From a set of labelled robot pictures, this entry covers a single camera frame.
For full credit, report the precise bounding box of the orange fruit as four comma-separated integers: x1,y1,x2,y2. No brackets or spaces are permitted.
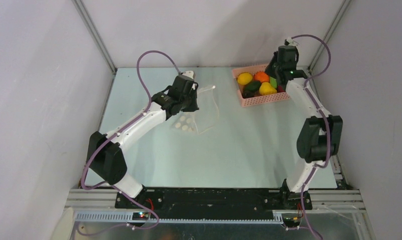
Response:
253,71,270,83

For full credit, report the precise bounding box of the clear dotted zip top bag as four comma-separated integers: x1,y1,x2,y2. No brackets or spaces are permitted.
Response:
171,85,219,135

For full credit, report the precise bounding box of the dark green avocado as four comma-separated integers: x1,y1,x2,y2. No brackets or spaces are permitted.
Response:
243,80,262,93

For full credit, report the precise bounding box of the yellow lemon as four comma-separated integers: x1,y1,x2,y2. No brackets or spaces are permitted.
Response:
236,72,253,86

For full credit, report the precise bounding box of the dark brown fruit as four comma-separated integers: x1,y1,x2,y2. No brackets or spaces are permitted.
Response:
241,90,255,99

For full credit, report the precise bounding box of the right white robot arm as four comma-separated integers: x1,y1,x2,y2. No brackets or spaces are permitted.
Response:
265,43,343,209

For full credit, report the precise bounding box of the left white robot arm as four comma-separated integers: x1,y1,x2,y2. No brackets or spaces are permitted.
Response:
84,70,199,208

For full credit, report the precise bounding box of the green cucumber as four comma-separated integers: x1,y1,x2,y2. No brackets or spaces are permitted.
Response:
269,76,278,89

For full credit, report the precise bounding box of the red fruit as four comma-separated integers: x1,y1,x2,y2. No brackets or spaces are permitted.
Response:
277,85,285,93

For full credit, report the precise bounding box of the pink plastic basket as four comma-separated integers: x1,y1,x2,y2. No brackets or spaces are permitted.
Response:
231,64,289,107

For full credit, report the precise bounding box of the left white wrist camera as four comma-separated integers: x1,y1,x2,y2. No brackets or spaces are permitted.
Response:
181,70,196,81

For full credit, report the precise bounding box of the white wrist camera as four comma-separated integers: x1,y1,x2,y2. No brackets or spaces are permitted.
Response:
181,70,196,81
284,37,299,47

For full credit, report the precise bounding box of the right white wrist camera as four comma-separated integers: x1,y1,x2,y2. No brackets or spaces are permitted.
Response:
284,37,299,47

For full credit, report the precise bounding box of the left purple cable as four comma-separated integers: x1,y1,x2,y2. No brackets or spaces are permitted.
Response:
80,50,182,192

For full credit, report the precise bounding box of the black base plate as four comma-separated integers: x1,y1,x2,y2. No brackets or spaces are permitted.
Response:
135,187,312,221

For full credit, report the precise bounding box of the aluminium frame rail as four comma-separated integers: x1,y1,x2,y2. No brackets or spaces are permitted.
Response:
65,188,365,225

